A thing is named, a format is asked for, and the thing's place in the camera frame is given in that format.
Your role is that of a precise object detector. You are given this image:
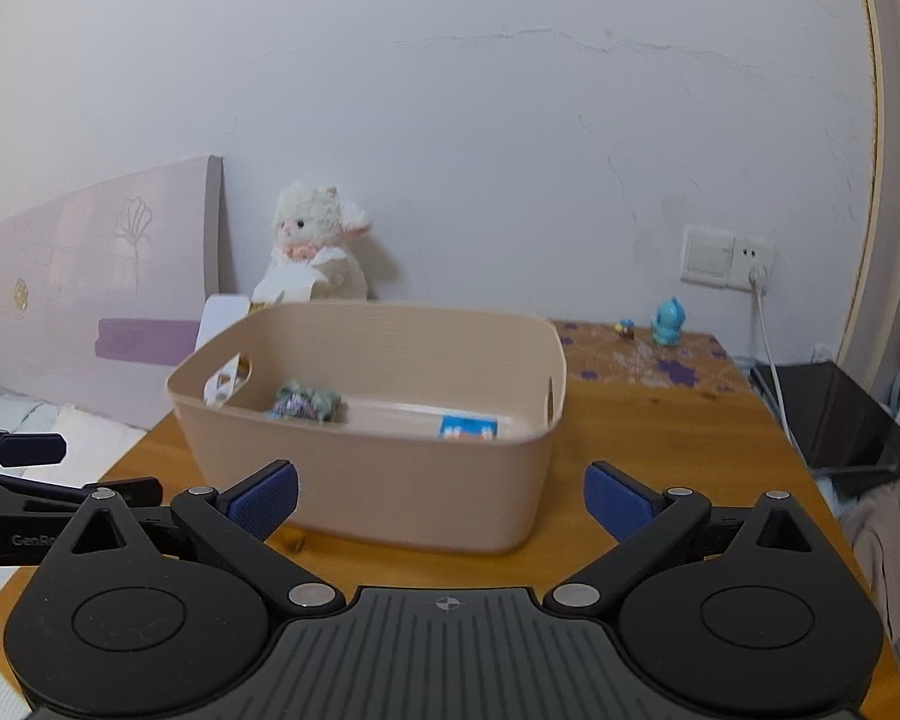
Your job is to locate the purple flower print mat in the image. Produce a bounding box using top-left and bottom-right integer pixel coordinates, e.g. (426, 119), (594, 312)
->
(551, 319), (755, 393)

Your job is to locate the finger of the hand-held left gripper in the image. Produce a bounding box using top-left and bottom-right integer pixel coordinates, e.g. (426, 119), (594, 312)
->
(0, 469), (164, 512)
(0, 426), (68, 470)

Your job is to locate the white wardrobe frame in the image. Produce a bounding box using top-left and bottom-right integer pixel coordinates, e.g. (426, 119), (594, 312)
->
(836, 0), (900, 481)

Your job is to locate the beige plastic storage basket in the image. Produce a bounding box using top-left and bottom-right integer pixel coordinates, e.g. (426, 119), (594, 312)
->
(165, 301), (569, 557)

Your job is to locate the white phone stand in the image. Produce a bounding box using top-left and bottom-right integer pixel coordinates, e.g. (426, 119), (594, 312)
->
(195, 295), (254, 407)

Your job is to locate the black bin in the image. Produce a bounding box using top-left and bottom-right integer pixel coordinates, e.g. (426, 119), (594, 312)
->
(750, 360), (900, 500)

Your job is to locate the purple and white headboard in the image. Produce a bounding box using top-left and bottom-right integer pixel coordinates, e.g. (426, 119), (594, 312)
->
(0, 156), (226, 432)

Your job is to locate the blue cartoon figurine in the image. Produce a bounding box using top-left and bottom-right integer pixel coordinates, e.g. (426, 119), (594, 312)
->
(651, 298), (687, 348)

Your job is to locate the white plug with cable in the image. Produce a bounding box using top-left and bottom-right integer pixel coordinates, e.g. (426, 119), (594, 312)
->
(746, 264), (803, 443)

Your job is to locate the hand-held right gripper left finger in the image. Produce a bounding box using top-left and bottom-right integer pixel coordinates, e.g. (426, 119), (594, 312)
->
(67, 459), (346, 610)

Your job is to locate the white plush lamb toy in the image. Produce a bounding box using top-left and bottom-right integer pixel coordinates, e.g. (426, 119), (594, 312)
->
(251, 181), (374, 306)

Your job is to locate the green checked scrunchie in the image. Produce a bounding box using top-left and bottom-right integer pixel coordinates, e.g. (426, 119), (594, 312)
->
(270, 381), (344, 421)

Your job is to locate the white wall socket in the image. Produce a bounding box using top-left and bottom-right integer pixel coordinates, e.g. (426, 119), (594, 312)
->
(733, 235), (776, 290)

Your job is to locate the white wall switch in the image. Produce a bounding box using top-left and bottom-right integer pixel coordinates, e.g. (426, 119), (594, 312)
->
(681, 225), (737, 284)

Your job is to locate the light blue checked quilt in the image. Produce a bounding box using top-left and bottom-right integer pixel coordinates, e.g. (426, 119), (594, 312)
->
(0, 394), (68, 437)

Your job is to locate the blue flower print box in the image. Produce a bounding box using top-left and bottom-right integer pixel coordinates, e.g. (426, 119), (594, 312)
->
(436, 414), (500, 442)

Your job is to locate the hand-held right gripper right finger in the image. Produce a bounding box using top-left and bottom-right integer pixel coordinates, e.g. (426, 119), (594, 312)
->
(544, 461), (830, 610)

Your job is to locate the grey cloth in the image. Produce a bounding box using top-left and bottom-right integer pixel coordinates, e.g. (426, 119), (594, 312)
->
(844, 474), (900, 646)

